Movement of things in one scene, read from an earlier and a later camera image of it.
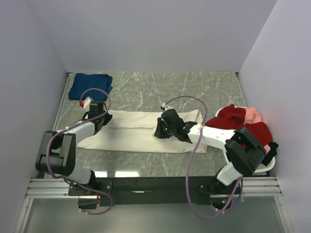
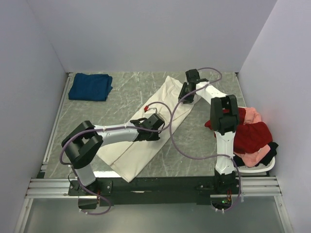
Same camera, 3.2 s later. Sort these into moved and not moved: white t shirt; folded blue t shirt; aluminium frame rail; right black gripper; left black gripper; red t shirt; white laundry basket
Moved: white t shirt; left black gripper; right black gripper
Not moved: aluminium frame rail; white laundry basket; folded blue t shirt; red t shirt
